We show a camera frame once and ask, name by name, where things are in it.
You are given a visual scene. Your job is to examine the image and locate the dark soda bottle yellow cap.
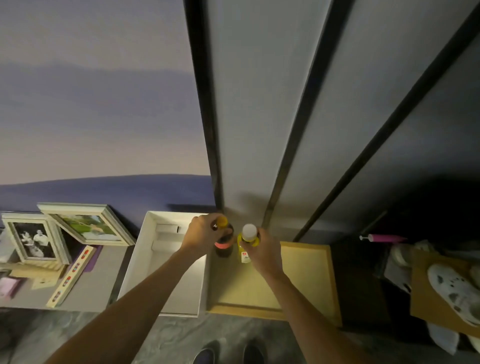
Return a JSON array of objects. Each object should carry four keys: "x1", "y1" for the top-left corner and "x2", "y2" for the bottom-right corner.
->
[{"x1": 211, "y1": 215, "x2": 235, "y2": 259}]

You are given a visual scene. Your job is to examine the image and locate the person's right forearm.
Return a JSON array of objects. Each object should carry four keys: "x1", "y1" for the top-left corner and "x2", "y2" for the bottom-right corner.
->
[{"x1": 262, "y1": 269, "x2": 376, "y2": 364}]

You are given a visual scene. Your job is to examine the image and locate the yellow wooden small table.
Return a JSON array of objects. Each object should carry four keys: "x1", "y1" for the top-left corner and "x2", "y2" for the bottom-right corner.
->
[{"x1": 206, "y1": 239, "x2": 343, "y2": 328}]

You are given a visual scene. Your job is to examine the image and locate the black storage box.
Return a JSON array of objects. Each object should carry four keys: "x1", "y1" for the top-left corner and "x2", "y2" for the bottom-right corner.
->
[{"x1": 329, "y1": 239, "x2": 480, "y2": 346}]

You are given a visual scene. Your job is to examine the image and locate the person's left forearm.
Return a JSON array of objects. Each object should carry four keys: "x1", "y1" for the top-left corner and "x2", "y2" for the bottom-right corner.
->
[{"x1": 44, "y1": 249, "x2": 209, "y2": 364}]

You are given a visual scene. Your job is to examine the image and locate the white frame monochrome photo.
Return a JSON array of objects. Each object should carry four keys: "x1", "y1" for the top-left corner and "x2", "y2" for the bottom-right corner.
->
[{"x1": 1, "y1": 211, "x2": 72, "y2": 265}]

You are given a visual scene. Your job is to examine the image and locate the white frame colour photo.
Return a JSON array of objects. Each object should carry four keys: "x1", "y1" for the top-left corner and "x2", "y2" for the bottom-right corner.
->
[{"x1": 36, "y1": 202, "x2": 137, "y2": 248}]

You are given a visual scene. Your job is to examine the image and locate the pink hand pump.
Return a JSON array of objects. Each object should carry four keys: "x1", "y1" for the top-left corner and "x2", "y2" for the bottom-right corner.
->
[{"x1": 358, "y1": 233, "x2": 408, "y2": 244}]

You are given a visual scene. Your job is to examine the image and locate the wooden peg rack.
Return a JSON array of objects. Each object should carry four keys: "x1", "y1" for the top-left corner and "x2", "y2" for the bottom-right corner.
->
[{"x1": 0, "y1": 261, "x2": 68, "y2": 292}]

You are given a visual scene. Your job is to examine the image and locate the person's shoe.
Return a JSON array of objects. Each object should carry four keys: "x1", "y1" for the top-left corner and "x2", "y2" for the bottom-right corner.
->
[
  {"x1": 242, "y1": 341, "x2": 267, "y2": 364},
  {"x1": 193, "y1": 346, "x2": 218, "y2": 364}
]

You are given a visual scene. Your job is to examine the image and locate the person's left hand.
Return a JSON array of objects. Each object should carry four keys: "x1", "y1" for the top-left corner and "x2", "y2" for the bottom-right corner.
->
[{"x1": 179, "y1": 212, "x2": 235, "y2": 260}]

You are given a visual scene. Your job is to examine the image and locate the person's left shoe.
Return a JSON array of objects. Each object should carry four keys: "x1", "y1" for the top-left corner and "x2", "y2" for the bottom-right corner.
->
[{"x1": 193, "y1": 346, "x2": 218, "y2": 364}]

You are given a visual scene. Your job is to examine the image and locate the pink box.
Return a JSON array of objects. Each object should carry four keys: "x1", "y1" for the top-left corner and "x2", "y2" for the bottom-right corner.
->
[{"x1": 0, "y1": 276, "x2": 23, "y2": 301}]

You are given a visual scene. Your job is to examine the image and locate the grey television cabinet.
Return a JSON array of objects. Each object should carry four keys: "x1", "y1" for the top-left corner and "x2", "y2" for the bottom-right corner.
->
[{"x1": 0, "y1": 228, "x2": 132, "y2": 314}]

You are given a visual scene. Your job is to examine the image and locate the yellow juice bottle white cap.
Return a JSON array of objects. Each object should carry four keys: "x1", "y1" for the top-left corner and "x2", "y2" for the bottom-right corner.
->
[{"x1": 236, "y1": 223, "x2": 261, "y2": 265}]

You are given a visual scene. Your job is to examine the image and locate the cream wooden bead ruler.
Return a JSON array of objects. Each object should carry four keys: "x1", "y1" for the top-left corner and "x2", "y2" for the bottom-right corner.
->
[{"x1": 45, "y1": 244, "x2": 98, "y2": 309}]

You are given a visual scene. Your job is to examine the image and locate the person's right hand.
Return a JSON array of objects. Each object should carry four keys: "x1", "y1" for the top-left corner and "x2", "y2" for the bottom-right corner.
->
[{"x1": 239, "y1": 227, "x2": 286, "y2": 281}]

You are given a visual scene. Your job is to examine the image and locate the white cardboard box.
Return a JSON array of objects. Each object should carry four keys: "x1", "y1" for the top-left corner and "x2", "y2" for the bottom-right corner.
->
[{"x1": 117, "y1": 210, "x2": 211, "y2": 318}]

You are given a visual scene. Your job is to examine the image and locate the person's right shoe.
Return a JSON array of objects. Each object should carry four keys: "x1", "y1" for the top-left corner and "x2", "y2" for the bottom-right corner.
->
[{"x1": 242, "y1": 341, "x2": 267, "y2": 364}]

